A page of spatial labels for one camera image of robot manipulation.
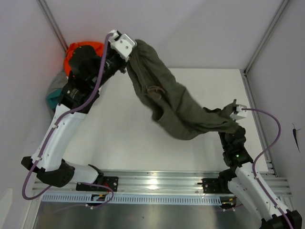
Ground olive green shorts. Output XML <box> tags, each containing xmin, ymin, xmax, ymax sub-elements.
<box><xmin>127</xmin><ymin>39</ymin><xmax>239</xmax><ymax>140</ymax></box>

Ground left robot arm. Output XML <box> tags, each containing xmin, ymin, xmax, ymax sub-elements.
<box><xmin>21</xmin><ymin>44</ymin><xmax>132</xmax><ymax>191</ymax></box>

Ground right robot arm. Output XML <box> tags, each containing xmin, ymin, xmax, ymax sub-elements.
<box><xmin>217</xmin><ymin>127</ymin><xmax>302</xmax><ymax>229</ymax></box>

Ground orange shorts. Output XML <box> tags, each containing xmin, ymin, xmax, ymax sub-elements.
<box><xmin>63</xmin><ymin>41</ymin><xmax>104</xmax><ymax>76</ymax></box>

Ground grey shorts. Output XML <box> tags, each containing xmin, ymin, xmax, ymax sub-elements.
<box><xmin>47</xmin><ymin>71</ymin><xmax>68</xmax><ymax>96</ymax></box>

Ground teal shorts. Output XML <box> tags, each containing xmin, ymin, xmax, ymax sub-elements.
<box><xmin>46</xmin><ymin>89</ymin><xmax>62</xmax><ymax>111</ymax></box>

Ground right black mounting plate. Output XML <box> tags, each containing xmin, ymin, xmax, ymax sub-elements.
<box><xmin>197</xmin><ymin>178</ymin><xmax>231</xmax><ymax>194</ymax></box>

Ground black mounting plate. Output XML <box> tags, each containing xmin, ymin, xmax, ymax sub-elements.
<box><xmin>197</xmin><ymin>178</ymin><xmax>231</xmax><ymax>194</ymax></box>
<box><xmin>76</xmin><ymin>176</ymin><xmax>119</xmax><ymax>192</ymax></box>

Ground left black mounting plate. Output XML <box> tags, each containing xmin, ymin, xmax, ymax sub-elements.
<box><xmin>76</xmin><ymin>176</ymin><xmax>119</xmax><ymax>192</ymax></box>

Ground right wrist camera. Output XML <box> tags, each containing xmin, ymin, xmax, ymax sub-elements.
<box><xmin>230</xmin><ymin>104</ymin><xmax>247</xmax><ymax>121</ymax></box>

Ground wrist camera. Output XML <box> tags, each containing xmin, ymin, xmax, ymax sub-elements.
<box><xmin>108</xmin><ymin>30</ymin><xmax>137</xmax><ymax>62</ymax></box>
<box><xmin>230</xmin><ymin>104</ymin><xmax>247</xmax><ymax>121</ymax></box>

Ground right aluminium corner post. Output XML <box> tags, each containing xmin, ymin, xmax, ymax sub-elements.
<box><xmin>243</xmin><ymin>0</ymin><xmax>293</xmax><ymax>74</ymax></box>

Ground aluminium corner post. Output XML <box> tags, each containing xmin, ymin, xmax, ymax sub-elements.
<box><xmin>243</xmin><ymin>0</ymin><xmax>293</xmax><ymax>74</ymax></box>
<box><xmin>36</xmin><ymin>0</ymin><xmax>68</xmax><ymax>53</ymax></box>

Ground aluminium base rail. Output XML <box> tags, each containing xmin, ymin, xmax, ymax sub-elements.
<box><xmin>30</xmin><ymin>170</ymin><xmax>292</xmax><ymax>197</ymax></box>

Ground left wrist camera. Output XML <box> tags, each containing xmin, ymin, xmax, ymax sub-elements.
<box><xmin>108</xmin><ymin>30</ymin><xmax>137</xmax><ymax>62</ymax></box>

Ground slotted cable duct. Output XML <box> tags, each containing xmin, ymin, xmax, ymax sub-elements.
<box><xmin>42</xmin><ymin>193</ymin><xmax>222</xmax><ymax>206</ymax></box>

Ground left aluminium corner post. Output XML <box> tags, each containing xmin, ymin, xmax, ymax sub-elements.
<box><xmin>36</xmin><ymin>0</ymin><xmax>68</xmax><ymax>53</ymax></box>

